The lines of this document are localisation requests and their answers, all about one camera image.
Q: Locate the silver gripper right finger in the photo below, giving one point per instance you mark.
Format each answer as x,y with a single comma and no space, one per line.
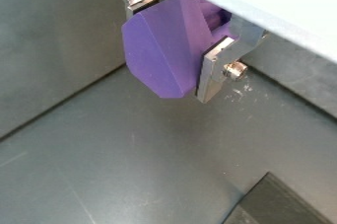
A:
221,62

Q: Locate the purple three prong object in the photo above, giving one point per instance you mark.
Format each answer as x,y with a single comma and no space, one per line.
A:
165,39

